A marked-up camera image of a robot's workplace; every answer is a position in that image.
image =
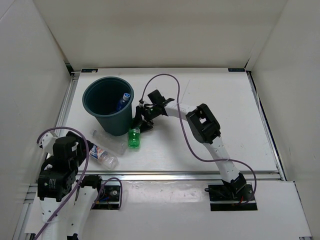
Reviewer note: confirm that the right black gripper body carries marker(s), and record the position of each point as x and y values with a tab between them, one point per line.
151	113

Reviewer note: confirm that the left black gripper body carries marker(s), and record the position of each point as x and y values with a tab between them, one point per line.
81	152

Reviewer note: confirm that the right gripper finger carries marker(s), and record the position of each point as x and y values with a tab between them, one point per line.
146	126
138	121

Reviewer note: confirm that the green plastic bottle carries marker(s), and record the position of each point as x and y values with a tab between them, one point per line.
134	138

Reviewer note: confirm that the blue label plastic bottle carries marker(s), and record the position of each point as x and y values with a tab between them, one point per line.
123	101

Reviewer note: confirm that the white blue label bottle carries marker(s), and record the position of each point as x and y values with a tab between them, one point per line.
103	157

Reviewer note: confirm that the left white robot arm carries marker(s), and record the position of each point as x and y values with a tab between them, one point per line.
64	195

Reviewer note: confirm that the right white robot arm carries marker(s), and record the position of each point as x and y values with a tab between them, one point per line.
204	128

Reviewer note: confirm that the dark green plastic bin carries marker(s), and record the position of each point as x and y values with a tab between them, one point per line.
100	100

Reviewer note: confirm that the clear unlabelled plastic bottle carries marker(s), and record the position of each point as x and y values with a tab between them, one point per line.
109	142

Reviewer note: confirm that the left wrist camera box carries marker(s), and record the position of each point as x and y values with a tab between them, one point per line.
65	147

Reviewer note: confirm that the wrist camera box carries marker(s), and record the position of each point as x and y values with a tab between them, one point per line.
65	147
156	97

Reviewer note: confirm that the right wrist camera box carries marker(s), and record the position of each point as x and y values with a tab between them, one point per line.
156	97

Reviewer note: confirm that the aluminium table front rail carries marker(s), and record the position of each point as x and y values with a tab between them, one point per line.
181	175

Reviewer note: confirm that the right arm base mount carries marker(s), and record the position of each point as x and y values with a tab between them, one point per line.
222	200

